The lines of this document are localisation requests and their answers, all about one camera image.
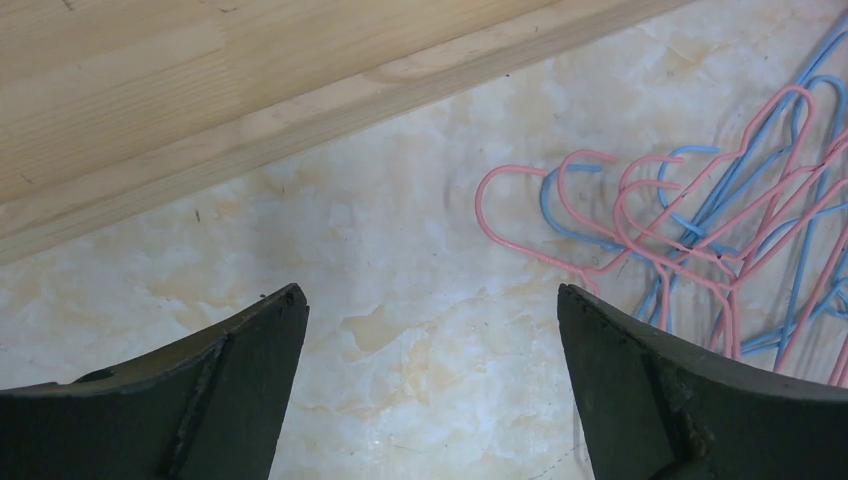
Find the pink wire hanger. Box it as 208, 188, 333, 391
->
612, 132, 848, 362
550, 85, 817, 330
474, 164, 848, 362
614, 178, 848, 389

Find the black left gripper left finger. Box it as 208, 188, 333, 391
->
1, 284, 309, 479

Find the blue wire hanger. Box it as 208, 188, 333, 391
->
708, 198, 848, 359
655, 74, 848, 372
539, 17, 847, 325

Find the wooden hanger rack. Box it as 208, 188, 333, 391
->
1, 1, 675, 264

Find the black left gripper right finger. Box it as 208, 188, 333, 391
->
557, 284, 847, 479

